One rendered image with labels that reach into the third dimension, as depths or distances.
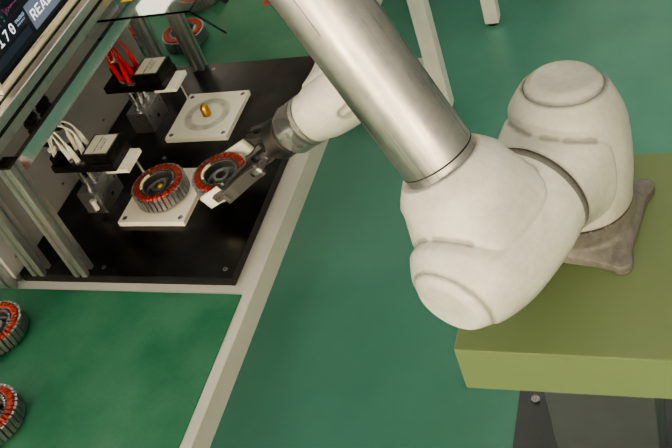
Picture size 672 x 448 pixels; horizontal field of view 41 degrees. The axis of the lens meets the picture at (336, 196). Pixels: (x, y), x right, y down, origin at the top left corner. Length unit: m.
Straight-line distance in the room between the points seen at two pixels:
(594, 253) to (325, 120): 0.46
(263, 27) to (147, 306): 0.86
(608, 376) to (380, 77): 0.52
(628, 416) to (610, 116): 0.63
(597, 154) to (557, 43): 2.00
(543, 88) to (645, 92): 1.74
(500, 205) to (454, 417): 1.20
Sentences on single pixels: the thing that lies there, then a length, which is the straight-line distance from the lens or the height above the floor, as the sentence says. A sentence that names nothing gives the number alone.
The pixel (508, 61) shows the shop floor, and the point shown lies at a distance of 3.14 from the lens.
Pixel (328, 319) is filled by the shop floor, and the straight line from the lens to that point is 2.49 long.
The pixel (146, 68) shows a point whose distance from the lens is 1.93.
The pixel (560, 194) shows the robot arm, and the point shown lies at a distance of 1.15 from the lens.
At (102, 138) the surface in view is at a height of 0.92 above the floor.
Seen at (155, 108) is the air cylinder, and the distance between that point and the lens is 2.01.
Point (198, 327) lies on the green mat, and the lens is 1.57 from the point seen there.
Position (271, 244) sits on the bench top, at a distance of 1.64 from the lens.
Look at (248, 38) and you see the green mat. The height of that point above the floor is 0.75.
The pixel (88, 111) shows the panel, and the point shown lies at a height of 0.85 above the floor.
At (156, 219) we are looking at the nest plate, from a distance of 1.76.
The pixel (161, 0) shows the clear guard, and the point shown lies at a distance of 1.82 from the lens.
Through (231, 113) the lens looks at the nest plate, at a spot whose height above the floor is 0.78.
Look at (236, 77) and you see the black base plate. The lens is 2.06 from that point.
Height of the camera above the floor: 1.85
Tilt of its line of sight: 41 degrees down
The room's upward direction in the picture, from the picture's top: 22 degrees counter-clockwise
